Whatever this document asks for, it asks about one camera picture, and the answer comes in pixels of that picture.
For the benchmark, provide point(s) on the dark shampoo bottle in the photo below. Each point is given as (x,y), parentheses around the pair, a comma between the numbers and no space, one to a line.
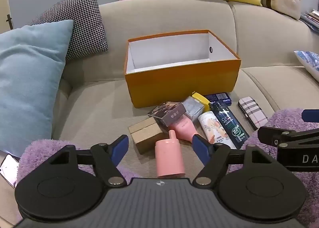
(229,123)

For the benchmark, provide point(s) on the white floral tube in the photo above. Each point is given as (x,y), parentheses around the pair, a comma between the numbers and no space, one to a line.
(214,128)

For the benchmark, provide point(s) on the stack of books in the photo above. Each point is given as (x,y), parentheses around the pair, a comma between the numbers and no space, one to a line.
(311,18)

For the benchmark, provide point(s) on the gold box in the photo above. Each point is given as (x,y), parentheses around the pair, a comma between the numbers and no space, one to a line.
(147,135)

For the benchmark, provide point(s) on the blue box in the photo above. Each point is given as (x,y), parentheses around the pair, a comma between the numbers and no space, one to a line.
(219,97)

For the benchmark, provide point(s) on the light blue cushion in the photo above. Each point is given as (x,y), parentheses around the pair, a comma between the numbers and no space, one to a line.
(27,81)

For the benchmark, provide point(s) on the houndstooth cushion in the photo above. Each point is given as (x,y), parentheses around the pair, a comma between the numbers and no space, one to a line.
(82,26)

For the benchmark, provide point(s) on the orange cardboard box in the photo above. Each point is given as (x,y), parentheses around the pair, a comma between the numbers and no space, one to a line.
(179,85)

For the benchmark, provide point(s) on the beige sofa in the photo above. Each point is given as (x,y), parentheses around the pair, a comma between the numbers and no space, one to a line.
(162,16)

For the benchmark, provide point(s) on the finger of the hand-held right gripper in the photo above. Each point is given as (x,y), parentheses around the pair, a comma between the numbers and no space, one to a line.
(311,115)
(271,133)

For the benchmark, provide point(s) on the pink bottle with nozzle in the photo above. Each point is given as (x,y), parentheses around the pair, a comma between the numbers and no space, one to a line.
(169,158)

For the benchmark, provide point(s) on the pink round bottle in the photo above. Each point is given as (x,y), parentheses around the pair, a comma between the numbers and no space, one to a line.
(183,127)

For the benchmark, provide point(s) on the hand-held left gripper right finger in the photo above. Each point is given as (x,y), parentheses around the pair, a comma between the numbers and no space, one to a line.
(200,148)

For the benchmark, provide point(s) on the plaid case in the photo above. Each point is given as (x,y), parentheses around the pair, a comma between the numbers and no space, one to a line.
(253,112)

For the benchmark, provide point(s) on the silver box with yellow cap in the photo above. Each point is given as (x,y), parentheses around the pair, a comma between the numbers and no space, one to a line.
(192,108)

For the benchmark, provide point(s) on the purple fluffy blanket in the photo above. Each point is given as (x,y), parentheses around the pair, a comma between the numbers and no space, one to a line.
(286,118)

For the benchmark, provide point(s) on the smartphone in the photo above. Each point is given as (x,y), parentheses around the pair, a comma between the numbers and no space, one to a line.
(8,170)

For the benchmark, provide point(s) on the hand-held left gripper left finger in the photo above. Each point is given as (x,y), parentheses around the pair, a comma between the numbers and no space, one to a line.
(119,148)

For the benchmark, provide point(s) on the blue patterned pillow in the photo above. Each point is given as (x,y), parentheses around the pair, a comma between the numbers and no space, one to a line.
(310,64)

